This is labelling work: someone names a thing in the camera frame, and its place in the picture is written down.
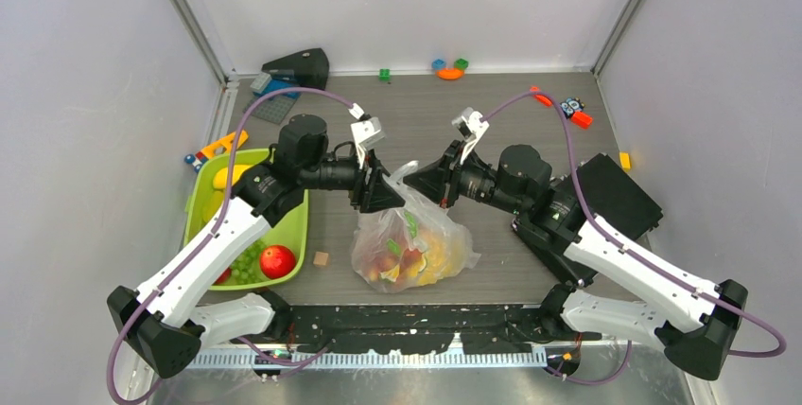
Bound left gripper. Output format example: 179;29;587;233
300;143;405;212

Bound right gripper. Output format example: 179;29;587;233
404;139;527;216

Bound clear printed plastic bag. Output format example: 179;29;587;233
351;161;480;292

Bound red fake lychee bunch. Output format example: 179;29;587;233
359;243;427;292

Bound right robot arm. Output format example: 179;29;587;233
403;141;748;380

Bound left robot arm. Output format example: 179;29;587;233
107;114;405;379

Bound red fake apple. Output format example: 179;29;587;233
258;245;297;280

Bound green fake grapes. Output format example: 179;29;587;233
229;240;267;285

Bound small wooden cube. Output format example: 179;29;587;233
313;252;330;268

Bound green toy brick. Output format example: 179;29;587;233
378;68;391;82

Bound orange toy bar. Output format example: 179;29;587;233
530;86;554;107

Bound grey toy baseplate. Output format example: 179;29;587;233
248;96;296;125

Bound black wedge block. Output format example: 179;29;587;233
261;48;330;90

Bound red toy brick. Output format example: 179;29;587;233
570;112;594;130

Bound grey small toy brick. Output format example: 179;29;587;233
249;72;272;96

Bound green plastic tray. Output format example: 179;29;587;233
183;153;309;291

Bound black box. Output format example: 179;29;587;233
512;152;664;288

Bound orange yellow toy tool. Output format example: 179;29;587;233
183;132;235;173

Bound yellow toy block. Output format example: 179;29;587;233
619;151;632;171

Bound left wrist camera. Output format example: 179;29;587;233
348;103;386;169

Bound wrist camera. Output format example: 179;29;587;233
348;103;386;169
451;107;490;166

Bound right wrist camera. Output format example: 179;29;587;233
451;107;490;166

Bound green cube by ring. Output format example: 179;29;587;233
454;59;469;71

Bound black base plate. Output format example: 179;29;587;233
245;304;602;355

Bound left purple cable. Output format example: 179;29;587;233
105;86;365;405

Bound purple cable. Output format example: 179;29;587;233
105;86;365;405
482;89;788;359

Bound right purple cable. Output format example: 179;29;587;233
482;89;788;359

